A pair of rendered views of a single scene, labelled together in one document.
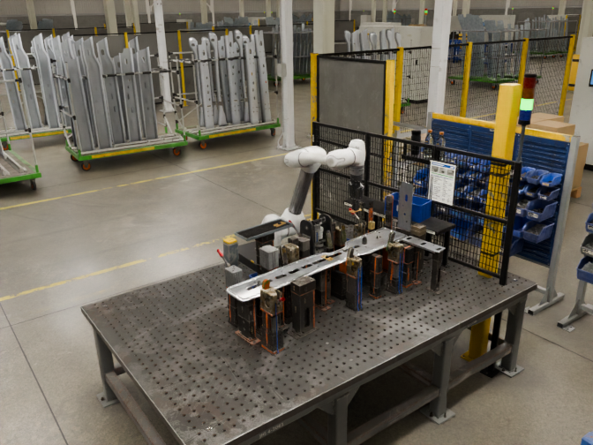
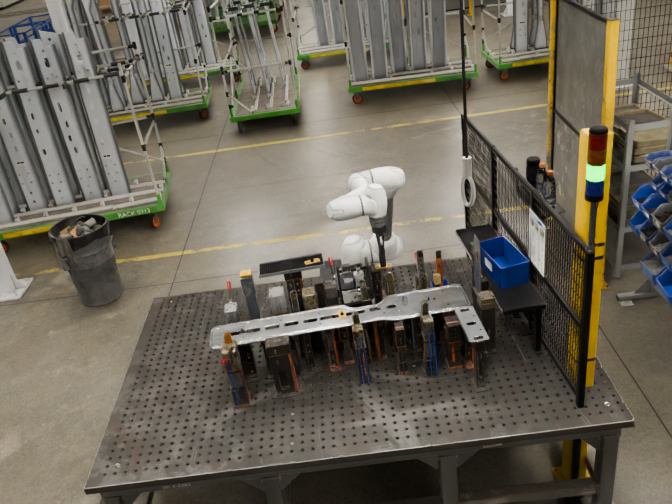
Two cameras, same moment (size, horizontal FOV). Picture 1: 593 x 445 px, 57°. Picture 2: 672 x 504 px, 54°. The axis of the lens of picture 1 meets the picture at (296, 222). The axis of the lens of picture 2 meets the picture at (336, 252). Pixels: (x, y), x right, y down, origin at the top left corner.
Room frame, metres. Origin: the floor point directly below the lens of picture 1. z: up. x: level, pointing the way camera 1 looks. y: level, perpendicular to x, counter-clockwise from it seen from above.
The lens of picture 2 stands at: (0.86, -1.98, 3.01)
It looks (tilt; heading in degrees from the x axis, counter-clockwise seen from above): 30 degrees down; 38
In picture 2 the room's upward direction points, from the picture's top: 9 degrees counter-clockwise
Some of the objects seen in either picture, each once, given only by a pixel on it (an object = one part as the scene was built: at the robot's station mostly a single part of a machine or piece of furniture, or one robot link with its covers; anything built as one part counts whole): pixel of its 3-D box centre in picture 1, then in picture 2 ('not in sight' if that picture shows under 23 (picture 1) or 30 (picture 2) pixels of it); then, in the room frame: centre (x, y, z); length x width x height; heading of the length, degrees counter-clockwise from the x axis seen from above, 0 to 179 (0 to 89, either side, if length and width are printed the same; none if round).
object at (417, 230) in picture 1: (416, 249); (487, 323); (3.49, -0.84, 0.88); 0.08 x 0.08 x 0.36; 40
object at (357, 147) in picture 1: (356, 152); (373, 199); (3.26, -0.37, 1.63); 0.13 x 0.11 x 0.16; 134
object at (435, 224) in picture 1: (395, 214); (496, 264); (3.84, -0.74, 1.01); 0.90 x 0.22 x 0.03; 40
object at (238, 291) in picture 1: (326, 260); (338, 316); (3.09, -0.18, 1.00); 1.38 x 0.22 x 0.02; 130
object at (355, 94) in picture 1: (349, 151); (576, 136); (5.85, -0.59, 1.00); 1.34 x 0.14 x 2.00; 36
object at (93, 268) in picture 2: not in sight; (90, 261); (3.59, 2.90, 0.36); 0.54 x 0.50 x 0.73; 36
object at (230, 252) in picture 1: (232, 275); (253, 307); (3.04, 0.40, 0.92); 0.08 x 0.08 x 0.44; 40
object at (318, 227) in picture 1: (317, 252); (356, 299); (3.33, -0.13, 0.94); 0.18 x 0.13 x 0.49; 130
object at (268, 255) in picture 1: (269, 278); (282, 321); (3.02, 0.17, 0.90); 0.13 x 0.10 x 0.41; 40
